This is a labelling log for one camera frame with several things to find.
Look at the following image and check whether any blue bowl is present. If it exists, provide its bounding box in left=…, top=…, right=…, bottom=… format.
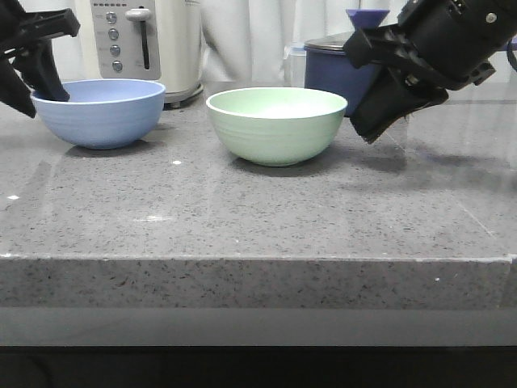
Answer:
left=31, top=78, right=166, bottom=150

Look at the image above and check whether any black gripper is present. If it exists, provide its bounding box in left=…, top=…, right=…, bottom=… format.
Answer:
left=1, top=0, right=80, bottom=118
left=343, top=0, right=516, bottom=144

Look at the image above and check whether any glass pot lid blue knob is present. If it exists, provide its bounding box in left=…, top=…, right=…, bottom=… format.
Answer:
left=305, top=9, right=389, bottom=51

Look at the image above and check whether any dark blue saucepan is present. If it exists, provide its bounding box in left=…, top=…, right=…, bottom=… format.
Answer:
left=303, top=31, right=517, bottom=118

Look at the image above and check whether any clear plastic container blue lid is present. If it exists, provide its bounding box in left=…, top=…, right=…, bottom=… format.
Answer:
left=284, top=42, right=306, bottom=88

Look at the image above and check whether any cream and silver toaster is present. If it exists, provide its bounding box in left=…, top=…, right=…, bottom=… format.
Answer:
left=74, top=0, right=203, bottom=108

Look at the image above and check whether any white curtain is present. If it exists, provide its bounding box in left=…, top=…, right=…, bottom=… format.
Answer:
left=0, top=0, right=517, bottom=85

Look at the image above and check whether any green bowl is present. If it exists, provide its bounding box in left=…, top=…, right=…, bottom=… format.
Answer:
left=206, top=86, right=348, bottom=167

